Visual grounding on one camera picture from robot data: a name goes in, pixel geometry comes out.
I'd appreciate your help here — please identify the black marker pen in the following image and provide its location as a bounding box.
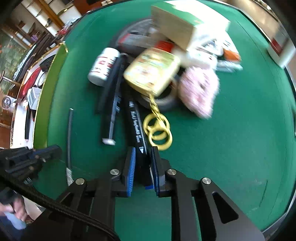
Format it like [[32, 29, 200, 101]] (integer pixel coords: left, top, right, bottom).
[[122, 85, 153, 189]]

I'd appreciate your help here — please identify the black tape roll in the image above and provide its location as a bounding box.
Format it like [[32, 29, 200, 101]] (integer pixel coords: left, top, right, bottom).
[[135, 75, 180, 112]]

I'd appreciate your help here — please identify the pink plush toy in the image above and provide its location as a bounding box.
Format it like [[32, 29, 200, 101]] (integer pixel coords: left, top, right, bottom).
[[178, 67, 220, 119]]

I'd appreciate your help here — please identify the white green medicine box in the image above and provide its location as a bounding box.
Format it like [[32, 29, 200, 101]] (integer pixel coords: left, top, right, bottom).
[[151, 1, 230, 51]]

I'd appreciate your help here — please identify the small white barcode box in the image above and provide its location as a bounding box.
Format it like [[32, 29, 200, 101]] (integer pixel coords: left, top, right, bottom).
[[27, 87, 42, 110]]

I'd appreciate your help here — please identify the red foil pouch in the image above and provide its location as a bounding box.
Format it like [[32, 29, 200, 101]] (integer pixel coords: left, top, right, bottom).
[[17, 67, 41, 103]]

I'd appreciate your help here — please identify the person's left hand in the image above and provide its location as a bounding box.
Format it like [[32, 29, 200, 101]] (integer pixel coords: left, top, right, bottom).
[[0, 196, 28, 221]]

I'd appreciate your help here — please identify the thin black pen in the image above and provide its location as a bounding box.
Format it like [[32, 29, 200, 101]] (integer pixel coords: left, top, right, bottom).
[[66, 108, 74, 186]]

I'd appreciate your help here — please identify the green gold storage box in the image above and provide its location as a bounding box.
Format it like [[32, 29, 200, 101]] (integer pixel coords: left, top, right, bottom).
[[10, 42, 68, 149]]

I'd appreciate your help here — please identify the marker with pink cap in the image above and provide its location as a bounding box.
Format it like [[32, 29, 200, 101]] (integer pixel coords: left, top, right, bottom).
[[97, 53, 127, 113]]

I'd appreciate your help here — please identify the clear plastic pen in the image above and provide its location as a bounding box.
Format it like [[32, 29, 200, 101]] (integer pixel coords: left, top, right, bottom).
[[216, 60, 243, 73]]

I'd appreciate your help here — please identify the white green pill bottle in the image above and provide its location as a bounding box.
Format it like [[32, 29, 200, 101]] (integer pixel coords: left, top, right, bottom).
[[180, 50, 218, 69]]

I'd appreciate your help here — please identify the red grey flat box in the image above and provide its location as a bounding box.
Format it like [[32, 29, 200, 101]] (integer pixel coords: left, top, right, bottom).
[[117, 33, 157, 55]]

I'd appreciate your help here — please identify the white orange slim box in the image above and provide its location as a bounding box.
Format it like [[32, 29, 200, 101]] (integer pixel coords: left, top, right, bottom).
[[218, 32, 241, 63]]

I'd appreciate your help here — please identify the white bottle red cap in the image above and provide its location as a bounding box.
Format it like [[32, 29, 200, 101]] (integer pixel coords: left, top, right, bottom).
[[267, 24, 295, 69]]

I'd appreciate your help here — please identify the black braided cable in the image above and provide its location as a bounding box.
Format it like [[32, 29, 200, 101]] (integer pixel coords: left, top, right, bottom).
[[0, 173, 121, 241]]

